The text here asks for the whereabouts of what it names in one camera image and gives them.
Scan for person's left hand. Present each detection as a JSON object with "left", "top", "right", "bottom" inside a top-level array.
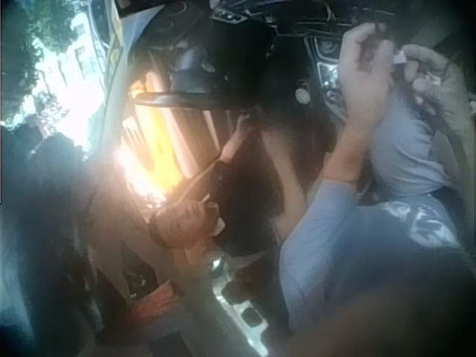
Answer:
[{"left": 336, "top": 25, "right": 395, "bottom": 129}]

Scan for person's right hand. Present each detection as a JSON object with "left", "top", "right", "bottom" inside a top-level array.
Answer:
[{"left": 402, "top": 43, "right": 463, "bottom": 115}]

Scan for car centre control panel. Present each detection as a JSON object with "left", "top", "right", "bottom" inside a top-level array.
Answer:
[{"left": 304, "top": 35, "right": 350, "bottom": 109}]

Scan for round white knob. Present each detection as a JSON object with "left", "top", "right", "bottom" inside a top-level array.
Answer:
[{"left": 293, "top": 87, "right": 312, "bottom": 106}]

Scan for black steering wheel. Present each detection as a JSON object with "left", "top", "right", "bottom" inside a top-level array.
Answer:
[{"left": 129, "top": 20, "right": 286, "bottom": 112}]

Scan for beige ribbed car seat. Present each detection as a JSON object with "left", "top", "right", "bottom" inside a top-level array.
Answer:
[{"left": 124, "top": 70, "right": 241, "bottom": 181}]

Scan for green trees outside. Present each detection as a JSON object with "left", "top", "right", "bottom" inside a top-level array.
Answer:
[{"left": 0, "top": 0, "right": 81, "bottom": 123}]

